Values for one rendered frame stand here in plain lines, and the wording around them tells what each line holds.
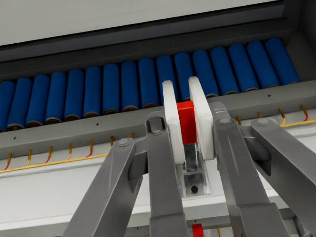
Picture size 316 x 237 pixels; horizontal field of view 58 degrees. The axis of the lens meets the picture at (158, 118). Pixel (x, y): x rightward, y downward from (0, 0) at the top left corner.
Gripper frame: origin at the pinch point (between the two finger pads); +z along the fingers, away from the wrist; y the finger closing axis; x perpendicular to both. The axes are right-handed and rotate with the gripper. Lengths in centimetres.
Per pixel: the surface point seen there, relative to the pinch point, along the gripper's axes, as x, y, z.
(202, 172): -6.2, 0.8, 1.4
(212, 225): -23.2, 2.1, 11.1
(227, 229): -25.1, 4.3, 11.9
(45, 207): -8.2, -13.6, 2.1
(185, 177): -7.6, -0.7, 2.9
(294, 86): -2.5, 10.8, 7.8
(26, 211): -8.3, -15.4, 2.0
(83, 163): -6.0, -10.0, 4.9
